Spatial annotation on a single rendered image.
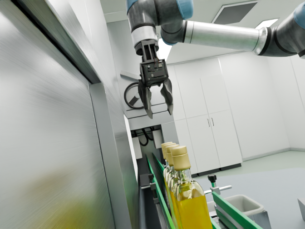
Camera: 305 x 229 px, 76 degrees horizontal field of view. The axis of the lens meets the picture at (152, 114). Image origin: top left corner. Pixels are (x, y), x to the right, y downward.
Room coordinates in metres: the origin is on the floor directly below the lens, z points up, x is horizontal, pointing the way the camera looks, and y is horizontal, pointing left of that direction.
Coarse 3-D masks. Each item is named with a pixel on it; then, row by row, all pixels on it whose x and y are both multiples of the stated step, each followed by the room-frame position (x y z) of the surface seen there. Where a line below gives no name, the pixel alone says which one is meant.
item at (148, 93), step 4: (144, 92) 0.57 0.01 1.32; (148, 92) 0.57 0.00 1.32; (144, 96) 0.57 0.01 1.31; (148, 96) 0.57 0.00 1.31; (144, 100) 0.57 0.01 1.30; (148, 100) 0.57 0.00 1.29; (144, 104) 0.57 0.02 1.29; (148, 104) 0.57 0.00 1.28; (144, 108) 0.58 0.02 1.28; (148, 108) 0.57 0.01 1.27; (148, 112) 0.57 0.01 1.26
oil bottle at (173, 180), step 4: (172, 176) 0.47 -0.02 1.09; (176, 176) 0.46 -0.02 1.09; (168, 180) 0.48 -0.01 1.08; (172, 180) 0.45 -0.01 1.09; (176, 180) 0.45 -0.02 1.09; (168, 184) 0.47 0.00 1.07; (172, 184) 0.45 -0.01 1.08; (168, 188) 0.48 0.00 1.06; (172, 188) 0.44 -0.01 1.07; (172, 192) 0.44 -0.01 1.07; (172, 196) 0.44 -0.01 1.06; (172, 200) 0.45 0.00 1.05; (172, 204) 0.47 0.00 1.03; (172, 208) 0.48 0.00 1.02; (176, 212) 0.44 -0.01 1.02; (176, 216) 0.45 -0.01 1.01; (176, 220) 0.46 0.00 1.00; (176, 224) 0.48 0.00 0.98; (180, 228) 0.44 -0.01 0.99
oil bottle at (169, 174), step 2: (168, 172) 0.53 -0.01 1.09; (170, 172) 0.52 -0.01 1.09; (166, 174) 0.54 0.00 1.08; (168, 174) 0.51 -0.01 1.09; (170, 174) 0.51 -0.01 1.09; (166, 176) 0.53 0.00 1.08; (168, 176) 0.51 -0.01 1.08; (170, 176) 0.51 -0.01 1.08; (166, 178) 0.53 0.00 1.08; (168, 178) 0.51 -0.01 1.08; (166, 180) 0.53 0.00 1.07; (166, 182) 0.54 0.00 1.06; (168, 190) 0.53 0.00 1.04; (168, 192) 0.54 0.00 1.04; (170, 200) 0.54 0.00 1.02; (170, 202) 0.55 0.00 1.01; (172, 210) 0.53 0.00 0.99; (172, 212) 0.54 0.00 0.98; (174, 218) 0.53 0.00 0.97; (174, 220) 0.54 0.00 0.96; (176, 226) 0.53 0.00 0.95; (176, 228) 0.53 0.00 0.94
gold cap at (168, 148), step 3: (177, 144) 0.47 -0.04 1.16; (168, 147) 0.46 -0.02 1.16; (171, 147) 0.45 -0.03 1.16; (168, 150) 0.46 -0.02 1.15; (168, 153) 0.46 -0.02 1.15; (168, 156) 0.46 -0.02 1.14; (171, 156) 0.45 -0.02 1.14; (168, 159) 0.46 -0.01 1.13; (171, 159) 0.46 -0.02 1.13; (168, 162) 0.47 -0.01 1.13; (171, 162) 0.46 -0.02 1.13; (171, 165) 0.46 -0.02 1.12
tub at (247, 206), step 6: (228, 198) 0.91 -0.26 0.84; (234, 198) 0.91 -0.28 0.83; (240, 198) 0.91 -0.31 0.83; (246, 198) 0.87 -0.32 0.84; (210, 204) 0.90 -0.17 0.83; (234, 204) 0.91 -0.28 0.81; (240, 204) 0.91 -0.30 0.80; (246, 204) 0.88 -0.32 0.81; (252, 204) 0.83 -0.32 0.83; (258, 204) 0.79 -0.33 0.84; (210, 210) 0.90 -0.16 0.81; (240, 210) 0.91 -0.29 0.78; (246, 210) 0.89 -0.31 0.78; (252, 210) 0.76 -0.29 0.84; (258, 210) 0.75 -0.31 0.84
